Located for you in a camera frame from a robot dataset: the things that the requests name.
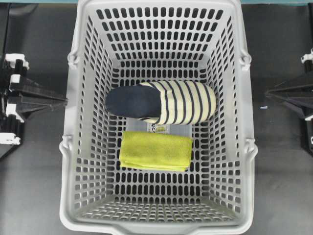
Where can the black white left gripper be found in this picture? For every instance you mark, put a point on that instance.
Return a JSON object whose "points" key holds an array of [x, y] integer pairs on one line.
{"points": [[12, 67]]}

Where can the striped navy cream slipper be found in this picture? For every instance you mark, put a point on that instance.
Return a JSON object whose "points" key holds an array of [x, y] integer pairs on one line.
{"points": [[163, 102]]}

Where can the grey plastic shopping basket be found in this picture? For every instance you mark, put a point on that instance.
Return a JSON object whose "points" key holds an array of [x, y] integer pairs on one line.
{"points": [[126, 42]]}

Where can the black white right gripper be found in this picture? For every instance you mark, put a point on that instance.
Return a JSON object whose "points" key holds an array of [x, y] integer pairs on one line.
{"points": [[297, 95]]}

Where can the grey label plate in basket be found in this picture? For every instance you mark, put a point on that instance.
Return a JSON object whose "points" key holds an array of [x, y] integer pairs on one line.
{"points": [[140, 126]]}

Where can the yellow-green cloth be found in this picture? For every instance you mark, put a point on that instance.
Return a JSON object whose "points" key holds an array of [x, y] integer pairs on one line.
{"points": [[152, 151]]}

